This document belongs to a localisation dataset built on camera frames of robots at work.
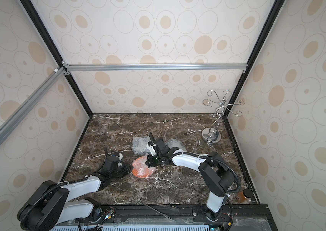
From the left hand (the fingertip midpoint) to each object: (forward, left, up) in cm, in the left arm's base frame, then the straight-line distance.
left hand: (137, 166), depth 88 cm
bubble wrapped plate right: (+18, -22, 0) cm, 28 cm away
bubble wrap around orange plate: (-2, -2, +2) cm, 4 cm away
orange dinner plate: (-3, -2, +2) cm, 4 cm away
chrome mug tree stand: (+25, -50, 0) cm, 56 cm away
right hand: (+2, -8, +3) cm, 9 cm away
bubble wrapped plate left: (+15, +1, 0) cm, 15 cm away
